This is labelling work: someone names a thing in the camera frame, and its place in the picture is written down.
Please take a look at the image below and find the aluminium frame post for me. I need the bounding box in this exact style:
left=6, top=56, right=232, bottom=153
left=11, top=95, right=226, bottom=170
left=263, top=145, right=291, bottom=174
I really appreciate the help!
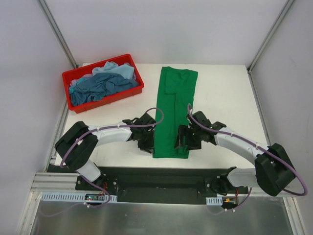
left=246, top=0, right=296, bottom=74
left=37, top=0, right=79, bottom=69

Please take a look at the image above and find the dark blue t shirt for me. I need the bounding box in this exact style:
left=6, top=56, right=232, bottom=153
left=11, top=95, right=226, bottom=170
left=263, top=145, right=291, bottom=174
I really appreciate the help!
left=69, top=73, right=138, bottom=106

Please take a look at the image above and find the lavender t shirt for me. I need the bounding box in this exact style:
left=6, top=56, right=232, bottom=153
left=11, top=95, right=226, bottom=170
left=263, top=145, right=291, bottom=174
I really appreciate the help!
left=70, top=74, right=92, bottom=86

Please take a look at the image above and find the green t shirt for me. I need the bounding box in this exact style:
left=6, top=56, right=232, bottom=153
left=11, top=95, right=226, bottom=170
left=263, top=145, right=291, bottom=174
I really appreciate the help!
left=153, top=67, right=198, bottom=159

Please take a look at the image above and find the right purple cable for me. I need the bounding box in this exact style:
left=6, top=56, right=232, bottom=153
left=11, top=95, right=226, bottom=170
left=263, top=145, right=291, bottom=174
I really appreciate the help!
left=187, top=103, right=309, bottom=216

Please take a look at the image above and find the left aluminium frame post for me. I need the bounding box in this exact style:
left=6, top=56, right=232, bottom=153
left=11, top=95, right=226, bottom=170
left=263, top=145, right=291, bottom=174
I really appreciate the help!
left=37, top=0, right=79, bottom=69

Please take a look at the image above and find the light blue t shirt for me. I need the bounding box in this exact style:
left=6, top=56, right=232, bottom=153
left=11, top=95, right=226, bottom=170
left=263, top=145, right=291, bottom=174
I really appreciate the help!
left=91, top=62, right=136, bottom=80

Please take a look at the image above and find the purple cable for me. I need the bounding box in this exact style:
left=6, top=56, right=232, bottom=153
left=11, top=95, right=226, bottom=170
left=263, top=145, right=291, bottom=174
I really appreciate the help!
left=39, top=107, right=165, bottom=217
left=187, top=103, right=309, bottom=216

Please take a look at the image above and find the left white cable duct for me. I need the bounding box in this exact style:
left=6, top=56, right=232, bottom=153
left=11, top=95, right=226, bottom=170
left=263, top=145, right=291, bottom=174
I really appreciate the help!
left=41, top=192, right=117, bottom=203

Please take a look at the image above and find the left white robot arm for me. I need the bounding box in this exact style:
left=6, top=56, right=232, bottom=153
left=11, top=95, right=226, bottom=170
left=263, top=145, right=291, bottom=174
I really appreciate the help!
left=54, top=113, right=156, bottom=190

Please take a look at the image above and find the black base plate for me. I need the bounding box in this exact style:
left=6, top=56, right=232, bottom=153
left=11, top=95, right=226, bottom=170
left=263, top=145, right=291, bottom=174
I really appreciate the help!
left=46, top=164, right=279, bottom=204

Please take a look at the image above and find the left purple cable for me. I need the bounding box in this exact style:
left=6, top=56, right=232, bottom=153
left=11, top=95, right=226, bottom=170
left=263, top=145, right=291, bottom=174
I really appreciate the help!
left=39, top=107, right=165, bottom=217

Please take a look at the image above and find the right aluminium frame post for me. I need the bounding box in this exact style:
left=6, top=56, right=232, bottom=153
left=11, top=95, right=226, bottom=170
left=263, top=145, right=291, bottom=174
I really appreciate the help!
left=246, top=0, right=296, bottom=74

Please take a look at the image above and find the white cable duct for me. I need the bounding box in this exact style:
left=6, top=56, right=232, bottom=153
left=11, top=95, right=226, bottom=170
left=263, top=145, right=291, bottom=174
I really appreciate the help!
left=41, top=192, right=117, bottom=203
left=205, top=197, right=223, bottom=206

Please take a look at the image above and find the red plastic bin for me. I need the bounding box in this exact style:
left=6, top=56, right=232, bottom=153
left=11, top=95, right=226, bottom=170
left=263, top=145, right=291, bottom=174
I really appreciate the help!
left=62, top=54, right=144, bottom=113

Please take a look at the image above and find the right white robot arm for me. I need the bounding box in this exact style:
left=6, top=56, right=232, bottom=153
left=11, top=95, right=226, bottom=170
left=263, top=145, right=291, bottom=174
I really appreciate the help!
left=174, top=111, right=295, bottom=196

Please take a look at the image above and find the aluminium front rail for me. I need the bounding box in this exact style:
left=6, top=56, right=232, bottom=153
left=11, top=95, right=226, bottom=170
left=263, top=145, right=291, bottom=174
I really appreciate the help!
left=30, top=171, right=295, bottom=196

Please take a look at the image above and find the right white cable duct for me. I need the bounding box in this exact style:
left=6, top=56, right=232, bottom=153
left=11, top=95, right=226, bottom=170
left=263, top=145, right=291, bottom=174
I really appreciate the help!
left=205, top=197, right=223, bottom=206

